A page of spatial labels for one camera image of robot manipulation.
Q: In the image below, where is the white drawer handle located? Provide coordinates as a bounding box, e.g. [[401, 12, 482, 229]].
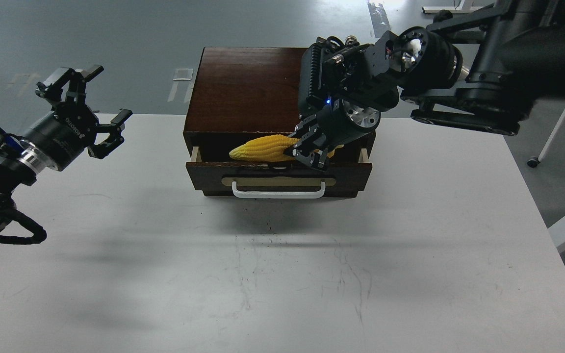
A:
[[231, 181, 327, 199]]

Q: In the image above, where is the dark brown wooden cabinet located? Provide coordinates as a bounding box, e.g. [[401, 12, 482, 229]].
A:
[[182, 47, 375, 162]]

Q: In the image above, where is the dark wooden drawer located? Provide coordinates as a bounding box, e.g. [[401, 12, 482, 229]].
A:
[[186, 144, 373, 198]]

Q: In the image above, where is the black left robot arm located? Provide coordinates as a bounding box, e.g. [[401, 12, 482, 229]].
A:
[[0, 65, 132, 245]]

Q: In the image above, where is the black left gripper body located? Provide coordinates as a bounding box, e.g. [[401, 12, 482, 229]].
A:
[[21, 111, 99, 171]]

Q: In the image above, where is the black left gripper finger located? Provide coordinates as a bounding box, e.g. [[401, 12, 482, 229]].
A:
[[35, 65, 104, 114], [88, 109, 133, 159]]

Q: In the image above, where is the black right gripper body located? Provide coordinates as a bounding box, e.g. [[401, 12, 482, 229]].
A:
[[320, 99, 381, 147]]

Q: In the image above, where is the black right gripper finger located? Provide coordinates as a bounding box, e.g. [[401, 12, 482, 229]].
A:
[[287, 114, 327, 150], [285, 132, 338, 171]]

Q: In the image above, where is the yellow corn cob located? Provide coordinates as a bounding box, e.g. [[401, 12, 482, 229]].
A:
[[229, 135, 344, 163]]

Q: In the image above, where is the black camera box right wrist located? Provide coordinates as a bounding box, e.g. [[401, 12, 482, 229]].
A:
[[298, 36, 399, 117]]

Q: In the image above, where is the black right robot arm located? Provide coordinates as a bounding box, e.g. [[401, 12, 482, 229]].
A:
[[284, 0, 565, 171]]

